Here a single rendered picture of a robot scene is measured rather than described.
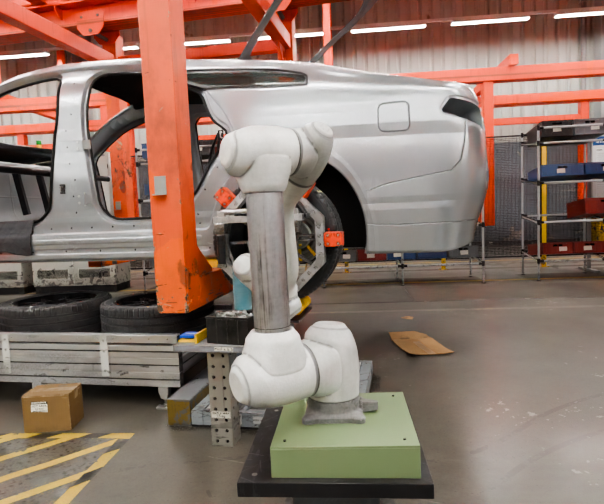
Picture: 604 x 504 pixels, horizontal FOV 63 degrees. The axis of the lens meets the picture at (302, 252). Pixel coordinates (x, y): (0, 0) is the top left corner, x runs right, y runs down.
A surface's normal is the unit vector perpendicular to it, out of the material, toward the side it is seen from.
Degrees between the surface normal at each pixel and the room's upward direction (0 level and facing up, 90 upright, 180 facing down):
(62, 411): 90
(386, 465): 90
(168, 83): 90
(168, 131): 90
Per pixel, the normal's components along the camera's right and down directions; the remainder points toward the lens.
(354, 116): -0.20, 0.09
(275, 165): 0.55, 0.11
